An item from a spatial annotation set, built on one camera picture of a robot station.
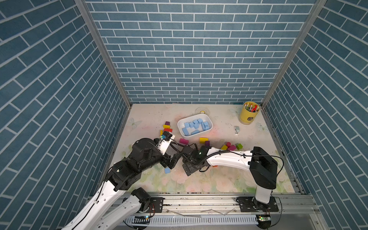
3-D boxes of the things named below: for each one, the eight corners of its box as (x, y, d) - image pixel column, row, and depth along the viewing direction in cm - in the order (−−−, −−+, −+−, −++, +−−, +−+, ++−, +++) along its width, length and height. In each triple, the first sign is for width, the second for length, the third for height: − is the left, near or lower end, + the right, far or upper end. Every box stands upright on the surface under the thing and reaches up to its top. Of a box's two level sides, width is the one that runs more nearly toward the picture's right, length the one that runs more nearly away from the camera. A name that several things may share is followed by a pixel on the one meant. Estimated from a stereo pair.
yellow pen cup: (240, 125, 109) (246, 112, 98) (237, 114, 116) (242, 101, 105) (254, 125, 109) (262, 112, 98) (250, 114, 117) (257, 101, 105)
